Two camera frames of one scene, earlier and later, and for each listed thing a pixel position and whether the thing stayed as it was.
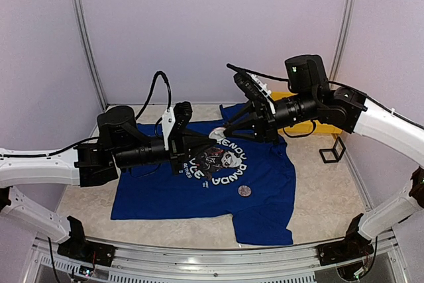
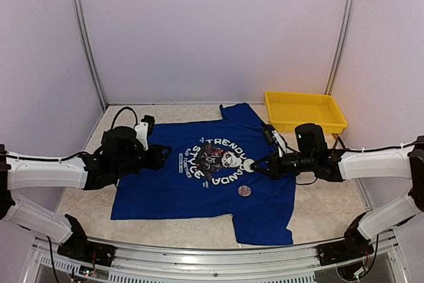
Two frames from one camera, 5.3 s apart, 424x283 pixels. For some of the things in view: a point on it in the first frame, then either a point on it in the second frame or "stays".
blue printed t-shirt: (240, 179) stays
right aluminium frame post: (348, 22) stays
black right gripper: (264, 122) → (275, 171)
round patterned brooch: (244, 191) stays
